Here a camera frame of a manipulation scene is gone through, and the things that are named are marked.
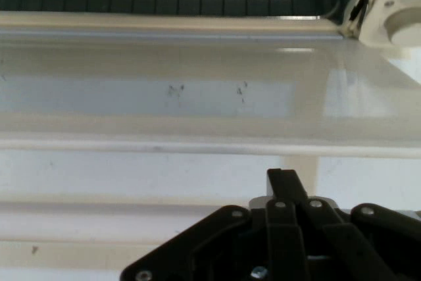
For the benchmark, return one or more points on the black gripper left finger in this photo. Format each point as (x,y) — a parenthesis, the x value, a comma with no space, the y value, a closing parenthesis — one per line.
(230,238)

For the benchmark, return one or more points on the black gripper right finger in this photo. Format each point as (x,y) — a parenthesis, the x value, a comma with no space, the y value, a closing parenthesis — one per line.
(378,248)

